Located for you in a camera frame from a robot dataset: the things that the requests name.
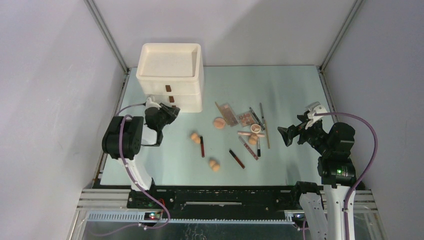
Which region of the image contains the black patterned eyeliner pen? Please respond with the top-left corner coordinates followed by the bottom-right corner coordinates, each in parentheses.
top-left (249, 106), bottom-right (266, 131)

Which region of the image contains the pink concealer tube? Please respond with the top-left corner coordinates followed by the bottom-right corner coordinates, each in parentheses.
top-left (237, 131), bottom-right (266, 138)

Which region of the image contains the red lip gloss black cap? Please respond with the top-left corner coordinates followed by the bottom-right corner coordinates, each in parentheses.
top-left (199, 136), bottom-right (205, 158)

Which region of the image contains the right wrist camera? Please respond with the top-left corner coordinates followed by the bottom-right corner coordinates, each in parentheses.
top-left (305, 101), bottom-right (328, 130)

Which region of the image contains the small square blush palette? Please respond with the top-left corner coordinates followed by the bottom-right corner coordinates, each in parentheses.
top-left (237, 111), bottom-right (257, 127)

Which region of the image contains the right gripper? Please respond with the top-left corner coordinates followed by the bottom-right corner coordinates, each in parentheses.
top-left (277, 114), bottom-right (332, 155)

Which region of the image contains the clear mascara tube black cap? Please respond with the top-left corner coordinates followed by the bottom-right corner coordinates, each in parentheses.
top-left (256, 138), bottom-right (261, 158)

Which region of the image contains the aluminium frame rail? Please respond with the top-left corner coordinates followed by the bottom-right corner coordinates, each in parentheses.
top-left (83, 0), bottom-right (129, 75)

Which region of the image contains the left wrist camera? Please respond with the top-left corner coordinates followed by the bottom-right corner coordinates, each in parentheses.
top-left (145, 96), bottom-right (161, 110)

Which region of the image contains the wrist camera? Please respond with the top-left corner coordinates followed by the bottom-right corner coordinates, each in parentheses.
top-left (145, 96), bottom-right (161, 110)
top-left (305, 101), bottom-right (328, 130)

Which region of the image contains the round cream compact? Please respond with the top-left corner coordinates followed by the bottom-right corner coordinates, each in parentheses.
top-left (250, 123), bottom-right (262, 134)

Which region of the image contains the red lettered lip gloss tube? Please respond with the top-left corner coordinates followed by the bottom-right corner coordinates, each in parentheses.
top-left (238, 136), bottom-right (259, 161)

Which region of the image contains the peach beauty sponge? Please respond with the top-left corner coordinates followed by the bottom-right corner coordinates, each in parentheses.
top-left (190, 132), bottom-right (201, 144)
top-left (208, 158), bottom-right (221, 172)
top-left (248, 133), bottom-right (259, 145)

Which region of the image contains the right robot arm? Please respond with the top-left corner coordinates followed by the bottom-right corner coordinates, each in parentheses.
top-left (277, 114), bottom-right (357, 240)

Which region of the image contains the long eyeshadow palette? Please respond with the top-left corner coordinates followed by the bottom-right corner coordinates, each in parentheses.
top-left (219, 103), bottom-right (239, 127)

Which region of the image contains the patterned silver eyeliner pen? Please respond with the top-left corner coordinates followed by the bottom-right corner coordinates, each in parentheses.
top-left (249, 107), bottom-right (264, 131)

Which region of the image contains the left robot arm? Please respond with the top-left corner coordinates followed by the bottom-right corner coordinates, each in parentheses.
top-left (101, 98), bottom-right (181, 208)

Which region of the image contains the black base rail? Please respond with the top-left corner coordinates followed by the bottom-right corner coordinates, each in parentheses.
top-left (125, 185), bottom-right (329, 221)

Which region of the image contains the dark red lip gloss tube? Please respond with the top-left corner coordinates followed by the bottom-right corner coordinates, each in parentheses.
top-left (228, 149), bottom-right (245, 169)

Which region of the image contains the white drawer organizer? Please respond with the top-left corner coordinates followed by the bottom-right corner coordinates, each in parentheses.
top-left (135, 43), bottom-right (205, 113)

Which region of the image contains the round peach powder puff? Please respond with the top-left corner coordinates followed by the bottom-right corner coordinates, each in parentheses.
top-left (213, 117), bottom-right (227, 129)

